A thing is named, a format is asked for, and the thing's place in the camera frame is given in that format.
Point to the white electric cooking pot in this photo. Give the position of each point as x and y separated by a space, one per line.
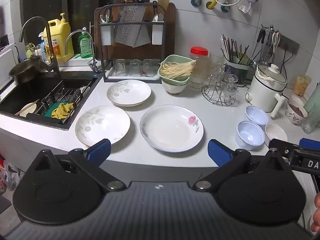
262 92

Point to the steel cooking pot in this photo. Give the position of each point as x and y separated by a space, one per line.
25 72

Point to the small plain white bowl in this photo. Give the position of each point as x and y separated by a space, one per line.
276 131

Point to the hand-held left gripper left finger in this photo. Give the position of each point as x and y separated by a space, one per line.
100 151

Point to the white appliance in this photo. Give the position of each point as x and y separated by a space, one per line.
6 65

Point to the hammered steel cleaver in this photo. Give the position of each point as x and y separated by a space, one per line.
127 30

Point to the dark wooden cutting board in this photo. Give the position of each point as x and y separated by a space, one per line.
167 30

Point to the white utensil holder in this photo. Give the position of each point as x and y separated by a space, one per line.
105 36
158 35

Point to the patterned bowl with brown food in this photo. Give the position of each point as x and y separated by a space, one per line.
293 117

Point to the steel wool scrubber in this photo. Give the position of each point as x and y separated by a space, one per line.
71 97

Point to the pink flower print plate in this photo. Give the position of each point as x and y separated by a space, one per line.
171 128

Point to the black kitchen sink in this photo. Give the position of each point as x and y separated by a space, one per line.
37 87

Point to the sink drain rack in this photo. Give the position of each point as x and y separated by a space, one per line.
50 98

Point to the bundle of chopsticks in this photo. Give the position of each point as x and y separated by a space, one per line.
226 47

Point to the tall ribbed glass tumbler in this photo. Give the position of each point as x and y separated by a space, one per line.
311 120

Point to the yellow detergent jug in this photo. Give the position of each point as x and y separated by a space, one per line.
60 42

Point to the enoki mushrooms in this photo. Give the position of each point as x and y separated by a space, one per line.
175 71

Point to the pale blue plastic bowl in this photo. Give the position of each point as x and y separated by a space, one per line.
250 135
256 115

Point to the yellow dish cloth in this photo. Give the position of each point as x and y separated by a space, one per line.
62 110

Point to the plastic bag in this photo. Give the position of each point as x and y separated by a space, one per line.
8 177

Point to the clear drinking glass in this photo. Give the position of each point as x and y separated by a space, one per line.
149 67
135 67
120 67

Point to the plain steel kitchen knife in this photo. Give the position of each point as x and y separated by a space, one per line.
143 36

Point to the white bowl with brown foot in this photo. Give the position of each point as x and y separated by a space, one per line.
173 88

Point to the wooden spatula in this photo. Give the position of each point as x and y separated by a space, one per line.
163 1

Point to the green strainer basket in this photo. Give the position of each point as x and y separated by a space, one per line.
175 59

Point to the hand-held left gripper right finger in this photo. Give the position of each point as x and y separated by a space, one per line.
218 152

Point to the dark wall power strip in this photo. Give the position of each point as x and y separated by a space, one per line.
290 45

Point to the person's right hand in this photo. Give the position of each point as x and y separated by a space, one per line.
317 212

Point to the red lid glass jar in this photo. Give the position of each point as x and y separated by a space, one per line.
199 51

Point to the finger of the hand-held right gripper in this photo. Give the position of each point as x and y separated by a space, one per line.
310 142
280 146

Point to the small steel faucet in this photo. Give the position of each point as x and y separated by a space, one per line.
75 32

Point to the tall steel faucet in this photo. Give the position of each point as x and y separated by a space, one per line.
50 42

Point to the hanging kitchen utensils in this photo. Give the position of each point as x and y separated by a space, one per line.
262 37

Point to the grey leaf print plate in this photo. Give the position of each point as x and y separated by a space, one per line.
128 92
102 125

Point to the green dish soap bottle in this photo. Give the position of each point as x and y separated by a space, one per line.
84 45

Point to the set of clear glass cups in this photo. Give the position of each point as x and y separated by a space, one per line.
230 85

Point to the green chopstick holder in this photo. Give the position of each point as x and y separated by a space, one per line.
237 72

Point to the black metal knife rack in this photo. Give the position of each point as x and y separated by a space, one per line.
130 80

